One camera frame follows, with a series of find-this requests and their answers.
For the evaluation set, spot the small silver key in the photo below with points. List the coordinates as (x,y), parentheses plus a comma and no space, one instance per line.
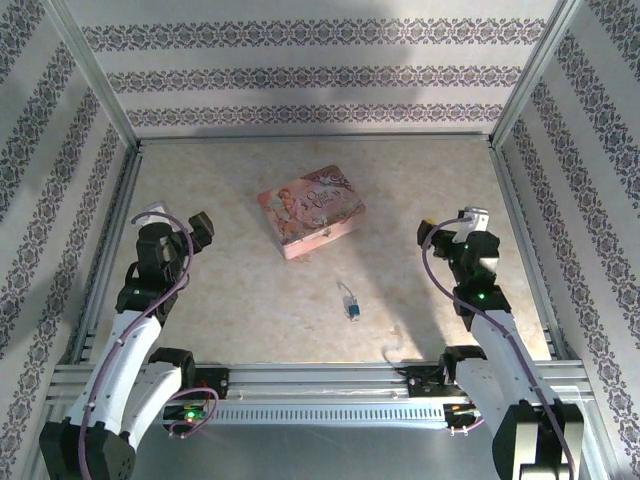
(346,289)

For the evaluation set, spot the small blue padlock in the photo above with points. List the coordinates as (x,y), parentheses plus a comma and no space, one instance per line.
(355,311)

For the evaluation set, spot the pink illustrated tin box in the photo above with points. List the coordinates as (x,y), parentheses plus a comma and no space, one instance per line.
(310,210)

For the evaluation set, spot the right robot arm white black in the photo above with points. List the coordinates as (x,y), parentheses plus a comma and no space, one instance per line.
(500,345)

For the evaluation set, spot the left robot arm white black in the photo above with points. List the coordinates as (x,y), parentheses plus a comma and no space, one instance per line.
(125,350)

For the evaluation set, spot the right controller board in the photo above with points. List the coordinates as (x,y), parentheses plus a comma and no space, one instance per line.
(460,410)

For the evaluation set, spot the left controller board green light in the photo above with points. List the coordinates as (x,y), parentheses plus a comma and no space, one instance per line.
(187,415)

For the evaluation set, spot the grey metal sheet panel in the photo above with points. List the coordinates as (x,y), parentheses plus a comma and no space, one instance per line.
(320,455)

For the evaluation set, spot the aluminium side frame rail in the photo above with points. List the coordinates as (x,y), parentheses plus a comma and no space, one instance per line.
(120,210)
(515,210)

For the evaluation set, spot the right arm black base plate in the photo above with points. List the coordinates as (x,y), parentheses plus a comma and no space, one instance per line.
(417,385)

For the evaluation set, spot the aluminium rear frame rail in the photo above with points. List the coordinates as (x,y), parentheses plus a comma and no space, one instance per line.
(315,138)

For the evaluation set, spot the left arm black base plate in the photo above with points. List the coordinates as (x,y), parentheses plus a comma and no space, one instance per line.
(220,382)

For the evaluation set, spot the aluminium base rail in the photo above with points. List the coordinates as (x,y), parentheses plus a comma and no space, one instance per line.
(310,375)

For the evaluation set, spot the aluminium frame post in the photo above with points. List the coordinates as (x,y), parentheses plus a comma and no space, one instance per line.
(90,65)
(537,65)

